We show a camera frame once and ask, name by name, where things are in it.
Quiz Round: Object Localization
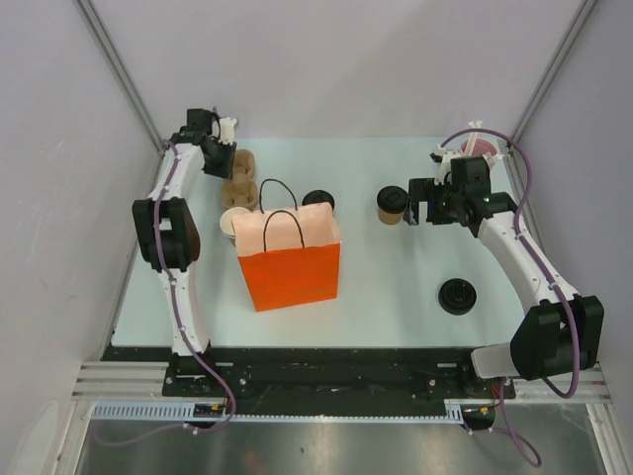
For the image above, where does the black cup lid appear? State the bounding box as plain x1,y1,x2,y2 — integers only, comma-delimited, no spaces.
302,189,335,209
377,185,408,214

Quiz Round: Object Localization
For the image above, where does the brown pulp cup carrier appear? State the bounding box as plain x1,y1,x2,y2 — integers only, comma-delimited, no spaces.
222,149,259,211

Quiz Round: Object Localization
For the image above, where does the stack of brown paper cups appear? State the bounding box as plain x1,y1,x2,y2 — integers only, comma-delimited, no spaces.
220,207,251,244

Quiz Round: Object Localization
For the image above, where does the stack of black lids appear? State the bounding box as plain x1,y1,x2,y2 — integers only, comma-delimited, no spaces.
438,278,477,316

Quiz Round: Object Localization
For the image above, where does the orange paper bag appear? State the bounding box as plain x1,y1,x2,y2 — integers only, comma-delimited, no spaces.
230,198,342,312

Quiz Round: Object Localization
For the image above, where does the brown paper cup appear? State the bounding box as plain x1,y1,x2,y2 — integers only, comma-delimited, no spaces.
378,208,404,226

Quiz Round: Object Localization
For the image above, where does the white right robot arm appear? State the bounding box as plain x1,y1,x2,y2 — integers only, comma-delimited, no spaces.
405,156,604,397

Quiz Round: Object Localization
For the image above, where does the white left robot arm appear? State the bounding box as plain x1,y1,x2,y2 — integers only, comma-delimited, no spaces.
132,108,238,356

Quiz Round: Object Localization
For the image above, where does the pink cylindrical holder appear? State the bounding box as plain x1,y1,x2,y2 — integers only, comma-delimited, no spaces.
461,139,497,156

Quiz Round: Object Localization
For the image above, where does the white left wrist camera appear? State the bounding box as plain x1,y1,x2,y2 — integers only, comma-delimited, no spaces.
218,117,238,144

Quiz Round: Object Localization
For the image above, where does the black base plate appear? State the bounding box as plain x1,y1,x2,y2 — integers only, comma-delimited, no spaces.
103,345,500,400

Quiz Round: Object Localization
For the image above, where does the white cable duct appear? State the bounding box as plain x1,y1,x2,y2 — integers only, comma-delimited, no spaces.
91,401,464,425

